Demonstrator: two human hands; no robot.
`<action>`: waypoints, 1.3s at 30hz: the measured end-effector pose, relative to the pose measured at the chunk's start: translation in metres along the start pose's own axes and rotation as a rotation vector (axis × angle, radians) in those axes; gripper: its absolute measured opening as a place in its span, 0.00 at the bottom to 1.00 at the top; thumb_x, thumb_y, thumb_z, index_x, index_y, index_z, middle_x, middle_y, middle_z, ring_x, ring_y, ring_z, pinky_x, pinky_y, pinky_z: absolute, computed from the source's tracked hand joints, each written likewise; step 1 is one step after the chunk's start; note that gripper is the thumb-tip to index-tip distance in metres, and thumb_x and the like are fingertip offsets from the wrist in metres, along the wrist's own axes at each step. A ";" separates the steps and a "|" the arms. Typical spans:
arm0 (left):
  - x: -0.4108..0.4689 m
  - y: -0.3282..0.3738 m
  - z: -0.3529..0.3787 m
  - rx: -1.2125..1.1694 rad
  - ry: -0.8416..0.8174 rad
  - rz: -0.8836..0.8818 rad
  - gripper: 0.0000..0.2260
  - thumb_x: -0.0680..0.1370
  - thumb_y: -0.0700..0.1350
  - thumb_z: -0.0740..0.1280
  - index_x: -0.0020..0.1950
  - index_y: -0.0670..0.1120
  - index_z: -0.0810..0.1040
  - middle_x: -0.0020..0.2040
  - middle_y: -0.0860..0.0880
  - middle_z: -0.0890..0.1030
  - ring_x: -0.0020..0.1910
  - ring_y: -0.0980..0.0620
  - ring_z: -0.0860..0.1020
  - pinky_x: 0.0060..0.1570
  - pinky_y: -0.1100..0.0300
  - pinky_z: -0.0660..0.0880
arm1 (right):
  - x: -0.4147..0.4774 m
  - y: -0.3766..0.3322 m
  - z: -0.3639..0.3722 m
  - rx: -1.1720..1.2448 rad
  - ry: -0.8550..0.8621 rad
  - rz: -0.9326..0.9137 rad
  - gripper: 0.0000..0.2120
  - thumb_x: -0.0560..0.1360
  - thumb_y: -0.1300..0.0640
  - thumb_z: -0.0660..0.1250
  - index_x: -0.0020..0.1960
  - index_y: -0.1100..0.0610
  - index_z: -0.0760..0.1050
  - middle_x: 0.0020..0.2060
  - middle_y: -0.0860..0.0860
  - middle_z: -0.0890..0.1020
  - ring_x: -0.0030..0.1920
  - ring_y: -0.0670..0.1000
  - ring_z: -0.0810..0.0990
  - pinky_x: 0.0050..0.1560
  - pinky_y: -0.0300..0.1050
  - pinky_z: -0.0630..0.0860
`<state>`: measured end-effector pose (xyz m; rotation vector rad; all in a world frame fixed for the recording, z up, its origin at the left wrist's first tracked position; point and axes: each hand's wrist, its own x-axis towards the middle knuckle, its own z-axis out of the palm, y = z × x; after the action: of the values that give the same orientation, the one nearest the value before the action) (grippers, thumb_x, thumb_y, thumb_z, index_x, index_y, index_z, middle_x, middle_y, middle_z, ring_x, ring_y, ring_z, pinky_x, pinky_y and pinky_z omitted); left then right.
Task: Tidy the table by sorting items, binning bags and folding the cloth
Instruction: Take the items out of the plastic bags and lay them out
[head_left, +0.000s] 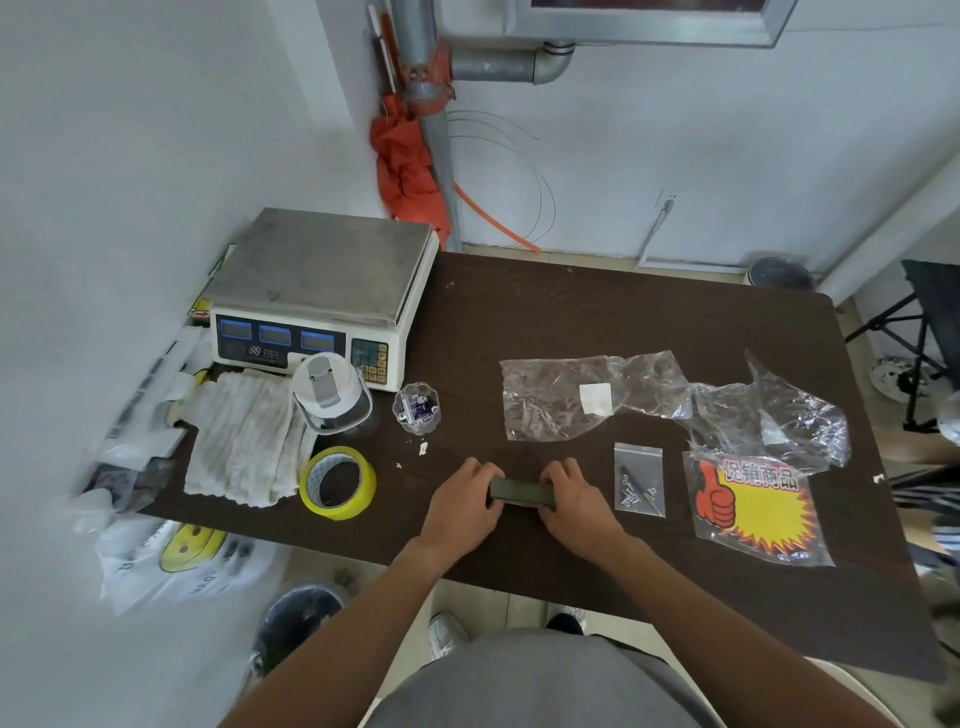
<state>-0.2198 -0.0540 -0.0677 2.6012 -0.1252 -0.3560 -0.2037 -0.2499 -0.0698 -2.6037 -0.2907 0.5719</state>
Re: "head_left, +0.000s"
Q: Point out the person's right hand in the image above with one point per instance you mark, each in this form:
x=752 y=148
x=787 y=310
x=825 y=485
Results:
x=581 y=517

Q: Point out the person's left hand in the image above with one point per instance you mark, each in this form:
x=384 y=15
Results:
x=461 y=510

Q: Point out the small green box red arrow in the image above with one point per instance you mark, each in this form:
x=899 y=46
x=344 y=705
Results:
x=521 y=493

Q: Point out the small zip bag of screws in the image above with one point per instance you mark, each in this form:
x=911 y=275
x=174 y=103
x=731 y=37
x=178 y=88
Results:
x=637 y=480

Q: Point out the small clear round container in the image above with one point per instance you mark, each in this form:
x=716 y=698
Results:
x=416 y=409

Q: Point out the yellow tape roll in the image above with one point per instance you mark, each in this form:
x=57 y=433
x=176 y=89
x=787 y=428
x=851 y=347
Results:
x=337 y=514

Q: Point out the clear bag with white label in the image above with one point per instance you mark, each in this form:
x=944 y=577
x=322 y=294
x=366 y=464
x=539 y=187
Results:
x=540 y=397

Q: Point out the clear bag yellow starburst sign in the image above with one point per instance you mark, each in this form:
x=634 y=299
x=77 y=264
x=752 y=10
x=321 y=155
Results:
x=765 y=510

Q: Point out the clear jar with white lid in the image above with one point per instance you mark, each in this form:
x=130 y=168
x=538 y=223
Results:
x=322 y=382

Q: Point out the white ribbed cloth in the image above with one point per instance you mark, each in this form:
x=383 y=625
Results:
x=240 y=442

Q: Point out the clear plastic bag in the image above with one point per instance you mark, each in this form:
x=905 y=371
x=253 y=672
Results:
x=795 y=427

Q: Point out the person's left forearm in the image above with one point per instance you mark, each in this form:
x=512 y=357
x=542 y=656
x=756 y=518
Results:
x=337 y=645

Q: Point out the person's right forearm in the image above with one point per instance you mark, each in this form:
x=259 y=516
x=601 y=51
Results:
x=735 y=645

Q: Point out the person's right white shoe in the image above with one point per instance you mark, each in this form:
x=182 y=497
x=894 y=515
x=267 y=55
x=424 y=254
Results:
x=562 y=616

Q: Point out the person's white shoe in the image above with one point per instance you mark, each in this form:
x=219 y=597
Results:
x=448 y=634
x=562 y=616

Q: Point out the person's left white shoe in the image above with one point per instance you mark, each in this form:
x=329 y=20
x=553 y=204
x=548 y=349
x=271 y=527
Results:
x=448 y=634

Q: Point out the person's grey shirt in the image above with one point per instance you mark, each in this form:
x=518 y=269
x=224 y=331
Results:
x=540 y=682

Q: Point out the black trash bin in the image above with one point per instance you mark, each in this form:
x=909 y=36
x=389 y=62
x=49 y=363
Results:
x=296 y=622

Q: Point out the white bag with yellow smiley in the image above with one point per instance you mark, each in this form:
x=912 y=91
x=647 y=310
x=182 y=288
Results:
x=187 y=547

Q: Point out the white electronic scale steel pan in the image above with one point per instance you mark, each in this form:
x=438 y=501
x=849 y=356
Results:
x=315 y=262

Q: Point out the white round bin dark lid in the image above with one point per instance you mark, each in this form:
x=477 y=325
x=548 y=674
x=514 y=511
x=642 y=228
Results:
x=780 y=271

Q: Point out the pile of white plastic bags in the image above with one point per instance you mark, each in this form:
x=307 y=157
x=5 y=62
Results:
x=142 y=450

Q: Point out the yellow green packet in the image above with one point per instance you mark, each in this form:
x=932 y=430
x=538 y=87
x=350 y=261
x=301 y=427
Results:
x=199 y=307

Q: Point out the white round patterned object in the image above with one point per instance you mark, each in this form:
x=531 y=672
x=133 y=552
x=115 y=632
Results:
x=892 y=379

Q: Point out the white plastic pipe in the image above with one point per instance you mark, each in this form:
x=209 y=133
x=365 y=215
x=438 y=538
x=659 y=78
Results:
x=892 y=232

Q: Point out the black folding stool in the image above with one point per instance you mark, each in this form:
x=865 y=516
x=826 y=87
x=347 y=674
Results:
x=945 y=292

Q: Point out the grey metal pipe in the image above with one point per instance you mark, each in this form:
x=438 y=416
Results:
x=412 y=30

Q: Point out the metal framed red cabinet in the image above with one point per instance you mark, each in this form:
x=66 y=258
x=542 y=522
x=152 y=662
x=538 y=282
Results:
x=652 y=26

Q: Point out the grey wall plug with conduit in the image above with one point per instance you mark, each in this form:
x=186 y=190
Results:
x=666 y=204

